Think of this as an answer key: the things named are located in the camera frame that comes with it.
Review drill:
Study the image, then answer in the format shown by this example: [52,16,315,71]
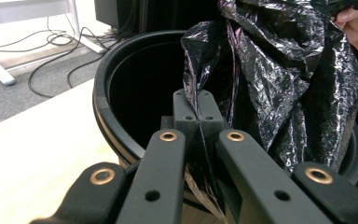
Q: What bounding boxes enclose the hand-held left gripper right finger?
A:
[197,90,231,138]

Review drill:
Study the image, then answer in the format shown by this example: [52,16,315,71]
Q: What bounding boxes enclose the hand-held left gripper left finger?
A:
[160,88,200,138]

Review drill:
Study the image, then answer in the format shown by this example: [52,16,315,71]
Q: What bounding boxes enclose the black plastic trash bin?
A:
[92,29,358,185]

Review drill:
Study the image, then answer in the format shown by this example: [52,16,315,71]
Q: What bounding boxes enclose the black plastic garbage bag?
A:
[180,0,358,223]

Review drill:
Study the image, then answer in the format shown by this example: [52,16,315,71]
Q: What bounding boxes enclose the tangle of black floor cables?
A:
[0,17,122,99]

